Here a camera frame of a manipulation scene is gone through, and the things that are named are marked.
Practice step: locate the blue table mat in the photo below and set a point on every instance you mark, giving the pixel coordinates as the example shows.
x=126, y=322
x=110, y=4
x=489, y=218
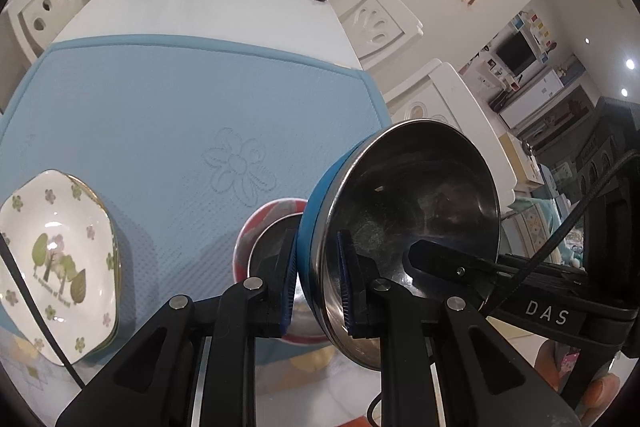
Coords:
x=175, y=107

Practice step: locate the white cabinet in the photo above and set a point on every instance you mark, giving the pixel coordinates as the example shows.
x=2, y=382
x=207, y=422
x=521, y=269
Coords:
x=542, y=94

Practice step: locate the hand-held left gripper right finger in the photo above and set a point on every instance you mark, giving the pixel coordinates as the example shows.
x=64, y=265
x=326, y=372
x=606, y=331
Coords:
x=346, y=279

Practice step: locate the red steel bowl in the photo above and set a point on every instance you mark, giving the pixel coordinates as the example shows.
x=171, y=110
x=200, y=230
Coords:
x=266, y=243

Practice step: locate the gold rimmed white plate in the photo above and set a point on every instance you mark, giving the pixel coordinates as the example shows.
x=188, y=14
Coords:
x=106, y=207

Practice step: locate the person's right hand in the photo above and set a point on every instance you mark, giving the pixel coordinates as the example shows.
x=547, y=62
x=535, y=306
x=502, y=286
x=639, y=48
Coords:
x=549, y=364

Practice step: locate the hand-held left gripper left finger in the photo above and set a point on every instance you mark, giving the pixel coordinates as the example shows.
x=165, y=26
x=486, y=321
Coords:
x=287, y=287

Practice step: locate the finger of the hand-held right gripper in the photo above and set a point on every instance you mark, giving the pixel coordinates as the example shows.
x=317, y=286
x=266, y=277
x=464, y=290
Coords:
x=430, y=254

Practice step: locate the blue steel bowl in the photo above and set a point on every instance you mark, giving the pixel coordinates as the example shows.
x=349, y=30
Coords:
x=410, y=187

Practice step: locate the white dining chair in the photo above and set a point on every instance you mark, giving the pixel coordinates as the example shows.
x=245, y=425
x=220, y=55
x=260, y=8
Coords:
x=45, y=2
x=450, y=102
x=380, y=24

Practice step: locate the television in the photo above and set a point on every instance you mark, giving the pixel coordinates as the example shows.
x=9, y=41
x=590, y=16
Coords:
x=515, y=52

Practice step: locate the pink patterned bowl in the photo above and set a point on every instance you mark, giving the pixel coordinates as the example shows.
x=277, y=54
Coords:
x=270, y=211

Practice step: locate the floral green rimmed plate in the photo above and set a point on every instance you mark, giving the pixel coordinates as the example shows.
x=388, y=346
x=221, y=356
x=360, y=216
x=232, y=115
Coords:
x=55, y=257
x=118, y=287

